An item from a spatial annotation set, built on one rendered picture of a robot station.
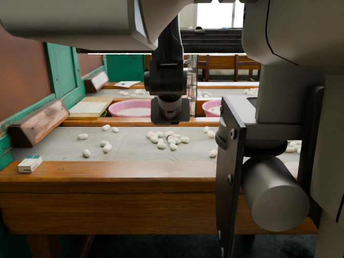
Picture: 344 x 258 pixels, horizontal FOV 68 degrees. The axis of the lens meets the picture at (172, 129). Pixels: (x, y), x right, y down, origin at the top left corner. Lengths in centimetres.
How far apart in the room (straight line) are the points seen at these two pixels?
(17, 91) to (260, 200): 83
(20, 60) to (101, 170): 45
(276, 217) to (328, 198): 4
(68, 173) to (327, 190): 63
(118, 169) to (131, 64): 299
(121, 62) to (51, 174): 301
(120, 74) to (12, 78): 284
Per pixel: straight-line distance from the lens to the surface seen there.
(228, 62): 366
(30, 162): 79
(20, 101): 94
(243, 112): 26
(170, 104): 57
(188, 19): 590
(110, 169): 71
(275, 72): 23
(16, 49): 95
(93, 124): 109
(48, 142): 101
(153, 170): 69
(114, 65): 368
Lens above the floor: 112
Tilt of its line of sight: 22 degrees down
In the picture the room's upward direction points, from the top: straight up
